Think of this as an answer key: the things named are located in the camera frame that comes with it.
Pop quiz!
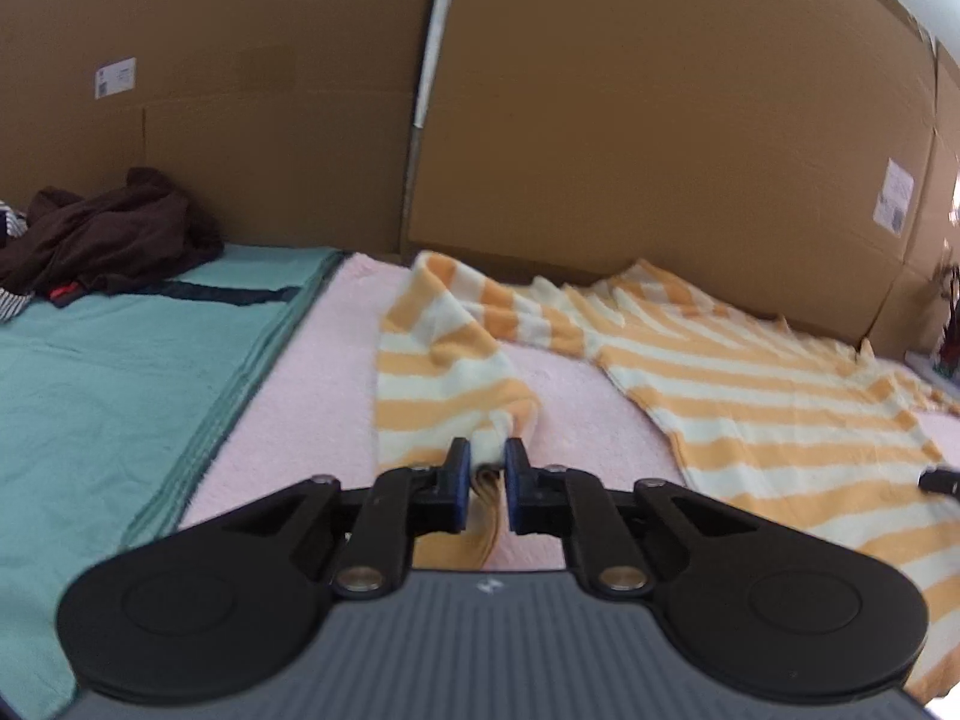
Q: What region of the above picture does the dark brown garment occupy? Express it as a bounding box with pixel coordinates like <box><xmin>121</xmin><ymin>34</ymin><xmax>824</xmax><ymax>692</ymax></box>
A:
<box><xmin>0</xmin><ymin>167</ymin><xmax>226</xmax><ymax>299</ymax></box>

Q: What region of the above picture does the teal blanket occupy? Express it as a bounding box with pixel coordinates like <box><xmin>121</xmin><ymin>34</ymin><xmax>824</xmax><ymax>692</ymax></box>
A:
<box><xmin>0</xmin><ymin>244</ymin><xmax>347</xmax><ymax>720</ymax></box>

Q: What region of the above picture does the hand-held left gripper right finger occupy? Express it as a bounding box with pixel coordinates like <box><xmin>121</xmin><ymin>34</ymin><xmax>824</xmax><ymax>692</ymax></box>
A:
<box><xmin>504</xmin><ymin>437</ymin><xmax>760</xmax><ymax>601</ymax></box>

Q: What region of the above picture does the red leafed potted plant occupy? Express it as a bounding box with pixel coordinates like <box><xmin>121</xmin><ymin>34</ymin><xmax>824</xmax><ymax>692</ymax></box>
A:
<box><xmin>928</xmin><ymin>240</ymin><xmax>960</xmax><ymax>385</ymax></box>

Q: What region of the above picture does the black and white striped cloth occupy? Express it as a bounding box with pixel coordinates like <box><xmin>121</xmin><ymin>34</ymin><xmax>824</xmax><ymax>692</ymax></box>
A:
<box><xmin>0</xmin><ymin>199</ymin><xmax>36</xmax><ymax>325</ymax></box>

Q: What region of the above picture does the cardboard panel with small label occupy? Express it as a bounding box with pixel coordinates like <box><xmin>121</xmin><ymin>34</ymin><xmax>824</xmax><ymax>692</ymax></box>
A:
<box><xmin>0</xmin><ymin>0</ymin><xmax>445</xmax><ymax>257</ymax></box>

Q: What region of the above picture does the large white shipping label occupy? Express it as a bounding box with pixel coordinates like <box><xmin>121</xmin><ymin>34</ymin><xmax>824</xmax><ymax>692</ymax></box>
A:
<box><xmin>873</xmin><ymin>157</ymin><xmax>917</xmax><ymax>235</ymax></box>

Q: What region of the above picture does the pink fleece blanket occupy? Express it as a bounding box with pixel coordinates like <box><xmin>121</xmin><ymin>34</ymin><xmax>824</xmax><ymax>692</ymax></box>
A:
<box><xmin>180</xmin><ymin>251</ymin><xmax>960</xmax><ymax>572</ymax></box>

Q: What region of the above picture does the small white shipping label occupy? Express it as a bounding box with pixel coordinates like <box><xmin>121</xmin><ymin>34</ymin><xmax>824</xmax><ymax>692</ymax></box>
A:
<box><xmin>94</xmin><ymin>57</ymin><xmax>138</xmax><ymax>101</ymax></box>

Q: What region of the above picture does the cardboard panel with large label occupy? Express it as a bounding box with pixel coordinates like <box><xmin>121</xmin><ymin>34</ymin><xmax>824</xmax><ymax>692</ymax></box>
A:
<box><xmin>405</xmin><ymin>0</ymin><xmax>940</xmax><ymax>344</ymax></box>

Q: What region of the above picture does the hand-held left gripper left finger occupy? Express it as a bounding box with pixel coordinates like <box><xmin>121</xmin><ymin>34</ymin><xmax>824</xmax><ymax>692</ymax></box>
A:
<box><xmin>216</xmin><ymin>436</ymin><xmax>475</xmax><ymax>601</ymax></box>

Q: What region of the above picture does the orange and white striped sweater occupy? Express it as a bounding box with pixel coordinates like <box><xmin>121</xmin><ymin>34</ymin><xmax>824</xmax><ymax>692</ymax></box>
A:
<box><xmin>373</xmin><ymin>250</ymin><xmax>960</xmax><ymax>700</ymax></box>

